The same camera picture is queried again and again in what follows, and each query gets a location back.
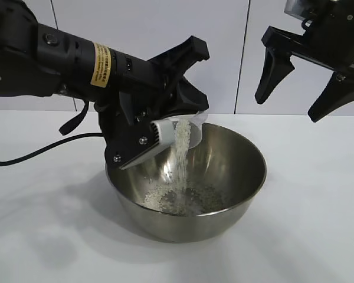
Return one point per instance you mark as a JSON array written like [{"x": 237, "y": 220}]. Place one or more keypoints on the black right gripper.
[{"x": 336, "y": 35}]

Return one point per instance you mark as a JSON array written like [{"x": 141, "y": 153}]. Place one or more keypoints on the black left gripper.
[{"x": 162, "y": 79}]

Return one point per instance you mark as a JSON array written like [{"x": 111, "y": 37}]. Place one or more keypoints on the translucent plastic measuring cup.
[{"x": 197, "y": 129}]

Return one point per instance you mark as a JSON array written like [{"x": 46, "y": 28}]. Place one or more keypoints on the white rice grains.
[{"x": 181, "y": 165}]

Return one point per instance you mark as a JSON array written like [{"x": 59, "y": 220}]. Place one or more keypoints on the stainless steel mixing bowl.
[{"x": 230, "y": 182}]

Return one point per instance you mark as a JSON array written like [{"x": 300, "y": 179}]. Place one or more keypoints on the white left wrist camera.
[{"x": 159, "y": 138}]

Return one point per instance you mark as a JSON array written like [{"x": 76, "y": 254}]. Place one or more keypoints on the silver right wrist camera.
[{"x": 296, "y": 7}]

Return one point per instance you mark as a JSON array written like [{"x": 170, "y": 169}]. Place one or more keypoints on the black left camera mount bracket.
[{"x": 121, "y": 138}]

